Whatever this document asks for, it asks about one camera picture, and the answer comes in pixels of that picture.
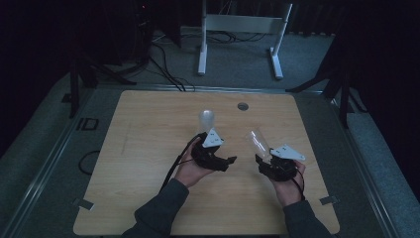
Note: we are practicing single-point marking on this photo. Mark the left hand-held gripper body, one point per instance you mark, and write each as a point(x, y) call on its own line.
point(211, 155)

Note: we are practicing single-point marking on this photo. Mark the black floor socket plate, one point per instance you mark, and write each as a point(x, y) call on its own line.
point(87, 124)

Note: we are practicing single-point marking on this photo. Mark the person's right hand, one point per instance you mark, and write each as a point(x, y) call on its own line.
point(289, 191)

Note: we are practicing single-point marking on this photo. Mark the dark equipment rack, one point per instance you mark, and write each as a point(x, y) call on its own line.
point(132, 29)

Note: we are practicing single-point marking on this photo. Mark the round grey table grommet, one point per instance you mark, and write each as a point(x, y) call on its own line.
point(242, 106)

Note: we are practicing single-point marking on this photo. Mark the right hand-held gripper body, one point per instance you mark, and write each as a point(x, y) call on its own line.
point(280, 168)

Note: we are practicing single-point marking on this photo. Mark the translucent white ribbed cup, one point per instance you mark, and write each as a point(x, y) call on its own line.
point(206, 119)

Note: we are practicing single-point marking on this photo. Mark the black tripod stand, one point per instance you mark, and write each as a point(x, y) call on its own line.
point(343, 95)
point(74, 82)

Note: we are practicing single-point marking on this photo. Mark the white metal stand frame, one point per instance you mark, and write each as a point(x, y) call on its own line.
point(242, 23)

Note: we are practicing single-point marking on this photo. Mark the dark curtain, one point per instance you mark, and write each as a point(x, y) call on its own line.
point(310, 18)

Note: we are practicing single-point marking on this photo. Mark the grey tape strip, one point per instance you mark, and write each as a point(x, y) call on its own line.
point(84, 204)
point(329, 200)

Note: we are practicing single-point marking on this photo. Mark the person's left hand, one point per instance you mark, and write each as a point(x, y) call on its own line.
point(189, 168)

